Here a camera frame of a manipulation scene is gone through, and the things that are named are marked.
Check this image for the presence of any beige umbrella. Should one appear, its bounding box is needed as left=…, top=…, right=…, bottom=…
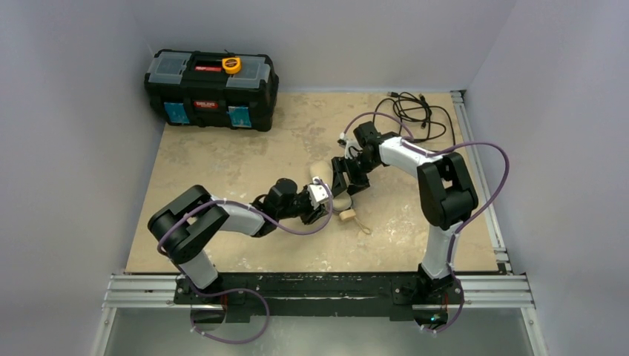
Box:
left=309, top=161, right=372, bottom=235

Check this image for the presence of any black plastic toolbox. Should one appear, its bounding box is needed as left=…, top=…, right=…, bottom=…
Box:
left=144, top=49, right=279, bottom=132

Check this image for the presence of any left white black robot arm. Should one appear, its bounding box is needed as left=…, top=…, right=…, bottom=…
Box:
left=148, top=177, right=333, bottom=289

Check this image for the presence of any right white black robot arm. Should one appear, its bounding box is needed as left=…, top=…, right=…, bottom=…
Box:
left=331, top=122, right=478, bottom=294

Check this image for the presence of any yellow tape measure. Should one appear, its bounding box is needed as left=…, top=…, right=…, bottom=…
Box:
left=221, top=56, right=243, bottom=75

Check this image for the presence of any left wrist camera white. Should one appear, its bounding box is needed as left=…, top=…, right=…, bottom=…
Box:
left=306, top=181, right=330, bottom=209

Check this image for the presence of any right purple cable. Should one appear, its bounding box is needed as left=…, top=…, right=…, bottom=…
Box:
left=342, top=111, right=510, bottom=335

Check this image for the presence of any black coiled usb cable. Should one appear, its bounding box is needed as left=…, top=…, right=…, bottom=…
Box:
left=372, top=90, right=457, bottom=145

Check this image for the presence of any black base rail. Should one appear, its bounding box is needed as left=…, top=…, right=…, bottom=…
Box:
left=174, top=271, right=463, bottom=326

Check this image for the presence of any aluminium frame rail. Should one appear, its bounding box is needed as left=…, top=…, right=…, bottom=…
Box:
left=100, top=90, right=549, bottom=356

